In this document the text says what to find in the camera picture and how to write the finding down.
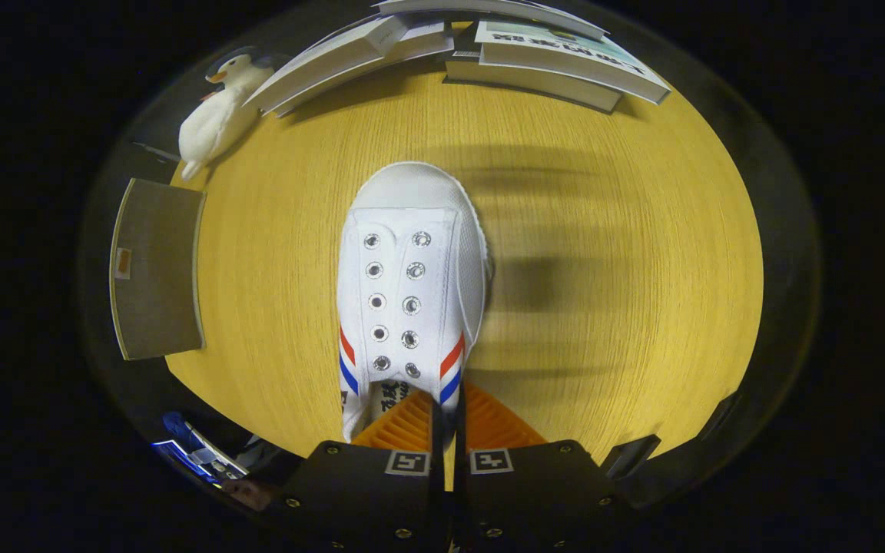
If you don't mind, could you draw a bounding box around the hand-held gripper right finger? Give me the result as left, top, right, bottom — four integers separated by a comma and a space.
454, 382, 620, 553

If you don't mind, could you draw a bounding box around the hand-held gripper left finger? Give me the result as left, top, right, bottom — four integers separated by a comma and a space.
270, 388, 448, 553

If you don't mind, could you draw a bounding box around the white canvas shoe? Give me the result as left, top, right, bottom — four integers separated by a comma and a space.
336, 161, 493, 445

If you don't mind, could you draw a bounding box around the beige fabric storage box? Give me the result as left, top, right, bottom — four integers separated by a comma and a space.
108, 178, 207, 362

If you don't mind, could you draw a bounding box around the white computer desk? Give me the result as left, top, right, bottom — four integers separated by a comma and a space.
185, 421, 250, 478

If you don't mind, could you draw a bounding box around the blue cloth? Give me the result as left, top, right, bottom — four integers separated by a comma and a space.
162, 411, 194, 442

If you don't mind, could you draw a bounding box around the white duck plush toy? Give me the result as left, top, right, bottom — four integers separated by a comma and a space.
177, 88, 259, 182

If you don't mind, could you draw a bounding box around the thick pale book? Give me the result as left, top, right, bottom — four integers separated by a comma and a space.
444, 50, 625, 114

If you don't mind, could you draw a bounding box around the penguin plush toy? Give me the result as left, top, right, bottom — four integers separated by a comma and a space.
201, 46, 290, 104

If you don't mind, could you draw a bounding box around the teal cover book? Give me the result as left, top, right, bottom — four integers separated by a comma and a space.
476, 19, 672, 106

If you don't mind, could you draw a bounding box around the patterned grey book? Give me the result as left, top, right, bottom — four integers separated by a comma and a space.
273, 27, 455, 118

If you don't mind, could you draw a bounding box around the blue cover book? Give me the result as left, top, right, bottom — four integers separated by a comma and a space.
373, 0, 610, 41

